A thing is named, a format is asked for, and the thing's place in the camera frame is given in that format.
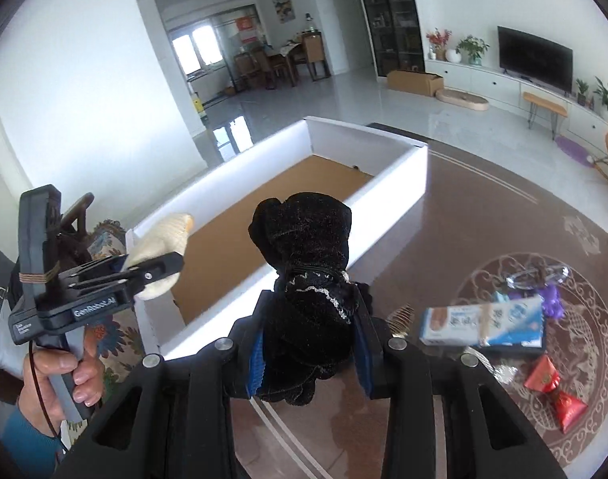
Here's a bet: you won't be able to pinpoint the white tv cabinet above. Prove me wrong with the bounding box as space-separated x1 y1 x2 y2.
425 59 608 152

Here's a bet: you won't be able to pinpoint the person's left forearm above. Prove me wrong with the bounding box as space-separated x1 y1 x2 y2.
2 407 61 479

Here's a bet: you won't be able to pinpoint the green potted plant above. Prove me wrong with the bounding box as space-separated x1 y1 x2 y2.
456 35 490 66

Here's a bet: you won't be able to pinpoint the gold rhinestone hair clip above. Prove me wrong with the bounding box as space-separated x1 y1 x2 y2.
386 305 415 338

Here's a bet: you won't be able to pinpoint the black velvet pouch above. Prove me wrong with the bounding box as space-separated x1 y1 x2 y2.
249 192 372 407

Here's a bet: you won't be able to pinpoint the clear frame glasses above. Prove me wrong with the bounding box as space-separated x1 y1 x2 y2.
505 264 570 291

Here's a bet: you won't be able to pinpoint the dining table with chairs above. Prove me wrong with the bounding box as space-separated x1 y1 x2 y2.
234 30 332 90

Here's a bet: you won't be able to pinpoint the blue white medicine box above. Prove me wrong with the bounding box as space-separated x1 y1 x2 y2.
418 297 544 349

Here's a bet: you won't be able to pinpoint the oval cat scratcher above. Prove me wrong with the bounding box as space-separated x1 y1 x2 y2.
435 89 490 111

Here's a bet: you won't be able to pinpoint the red candy wrapper pack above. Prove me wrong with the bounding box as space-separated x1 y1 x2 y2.
525 355 588 433

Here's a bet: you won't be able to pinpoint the red flower vase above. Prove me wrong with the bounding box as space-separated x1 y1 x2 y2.
426 28 452 61

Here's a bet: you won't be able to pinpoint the black flat television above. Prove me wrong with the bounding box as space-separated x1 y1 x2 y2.
497 26 573 93

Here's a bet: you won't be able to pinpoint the wooden bench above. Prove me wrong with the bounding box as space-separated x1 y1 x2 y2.
521 92 568 140

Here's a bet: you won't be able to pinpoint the white cardboard sorting box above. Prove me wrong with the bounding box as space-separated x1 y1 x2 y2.
127 118 428 359

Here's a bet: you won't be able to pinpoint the black display cabinet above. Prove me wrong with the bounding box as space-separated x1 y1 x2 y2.
362 0 425 77

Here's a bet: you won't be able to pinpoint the person's left hand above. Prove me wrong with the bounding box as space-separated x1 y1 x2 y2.
18 346 106 439

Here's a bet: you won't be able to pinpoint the brown cardboard box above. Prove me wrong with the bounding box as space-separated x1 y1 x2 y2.
386 70 444 97

